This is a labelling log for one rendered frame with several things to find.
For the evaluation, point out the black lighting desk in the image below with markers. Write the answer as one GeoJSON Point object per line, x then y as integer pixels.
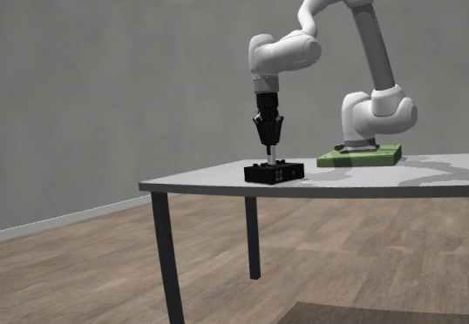
{"type": "Point", "coordinates": [273, 174]}

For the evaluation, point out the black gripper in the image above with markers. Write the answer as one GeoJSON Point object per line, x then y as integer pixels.
{"type": "Point", "coordinates": [264, 100]}

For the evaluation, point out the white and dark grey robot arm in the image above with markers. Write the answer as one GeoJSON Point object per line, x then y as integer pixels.
{"type": "Point", "coordinates": [388, 111]}

